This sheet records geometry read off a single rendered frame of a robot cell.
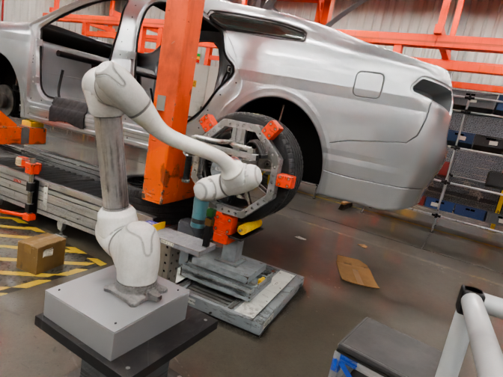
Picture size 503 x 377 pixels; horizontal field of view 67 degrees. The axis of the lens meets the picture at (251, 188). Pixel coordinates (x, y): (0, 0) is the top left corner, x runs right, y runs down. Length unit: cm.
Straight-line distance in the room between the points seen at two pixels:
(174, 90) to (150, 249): 117
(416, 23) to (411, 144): 972
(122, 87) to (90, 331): 83
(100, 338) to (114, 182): 57
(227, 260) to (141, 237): 111
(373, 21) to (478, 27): 266
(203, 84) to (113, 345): 665
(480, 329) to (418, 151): 202
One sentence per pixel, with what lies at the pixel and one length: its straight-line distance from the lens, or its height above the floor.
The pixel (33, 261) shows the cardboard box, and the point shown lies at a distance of 268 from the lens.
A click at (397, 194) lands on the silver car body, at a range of 249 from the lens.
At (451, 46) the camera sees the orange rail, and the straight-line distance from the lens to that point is 839.
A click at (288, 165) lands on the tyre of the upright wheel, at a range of 215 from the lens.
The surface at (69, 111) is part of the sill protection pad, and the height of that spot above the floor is 91.
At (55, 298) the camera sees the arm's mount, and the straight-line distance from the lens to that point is 162.
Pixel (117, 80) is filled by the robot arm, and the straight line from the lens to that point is 136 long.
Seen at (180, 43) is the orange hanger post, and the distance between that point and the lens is 240.
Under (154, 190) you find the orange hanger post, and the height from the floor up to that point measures 60.
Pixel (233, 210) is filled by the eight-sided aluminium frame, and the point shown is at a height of 61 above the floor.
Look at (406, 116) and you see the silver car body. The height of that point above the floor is 132.
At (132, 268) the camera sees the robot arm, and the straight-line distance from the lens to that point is 149.
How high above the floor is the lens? 118
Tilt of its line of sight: 11 degrees down
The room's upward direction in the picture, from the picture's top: 10 degrees clockwise
